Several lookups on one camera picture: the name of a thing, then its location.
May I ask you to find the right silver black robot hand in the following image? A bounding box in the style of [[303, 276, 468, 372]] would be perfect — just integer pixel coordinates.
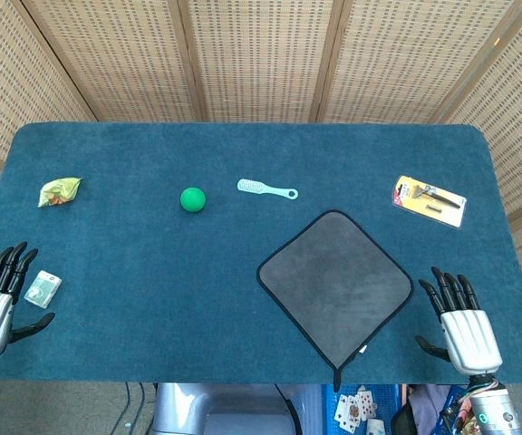
[[414, 266, 504, 376]]

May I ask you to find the grey and green cloth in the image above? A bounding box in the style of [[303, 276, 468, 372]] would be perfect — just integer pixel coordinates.
[[256, 208, 414, 393]]

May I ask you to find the green white card box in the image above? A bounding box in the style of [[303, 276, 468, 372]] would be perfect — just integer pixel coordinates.
[[24, 270, 63, 310]]

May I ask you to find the blue plastic crate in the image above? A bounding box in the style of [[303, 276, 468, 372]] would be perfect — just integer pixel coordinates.
[[319, 383, 411, 435]]

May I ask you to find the black bag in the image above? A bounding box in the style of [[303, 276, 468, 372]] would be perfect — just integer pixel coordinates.
[[390, 402, 420, 435]]

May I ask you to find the red pip playing card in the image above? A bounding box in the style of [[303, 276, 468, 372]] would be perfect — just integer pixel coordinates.
[[356, 390, 378, 419]]

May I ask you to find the razor in yellow blister pack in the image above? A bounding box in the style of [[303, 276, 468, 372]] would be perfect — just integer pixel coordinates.
[[391, 175, 468, 229]]

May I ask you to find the yellow green snack bag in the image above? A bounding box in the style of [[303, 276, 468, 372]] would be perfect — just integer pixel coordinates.
[[37, 177, 83, 208]]

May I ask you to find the face playing card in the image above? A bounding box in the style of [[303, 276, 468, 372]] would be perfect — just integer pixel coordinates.
[[334, 393, 363, 430]]

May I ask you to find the blue table cloth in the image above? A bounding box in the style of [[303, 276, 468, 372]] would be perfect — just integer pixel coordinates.
[[0, 121, 522, 386]]

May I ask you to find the green ball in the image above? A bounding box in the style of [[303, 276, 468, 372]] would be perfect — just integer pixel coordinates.
[[179, 186, 208, 213]]

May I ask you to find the grey robot torso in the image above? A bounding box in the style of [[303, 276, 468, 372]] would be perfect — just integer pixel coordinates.
[[151, 382, 324, 435]]

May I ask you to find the mint green small brush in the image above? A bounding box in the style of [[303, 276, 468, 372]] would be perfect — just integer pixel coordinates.
[[237, 178, 299, 200]]

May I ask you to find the woven bamboo folding screen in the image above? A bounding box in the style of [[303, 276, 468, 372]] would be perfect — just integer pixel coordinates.
[[0, 0, 522, 435]]

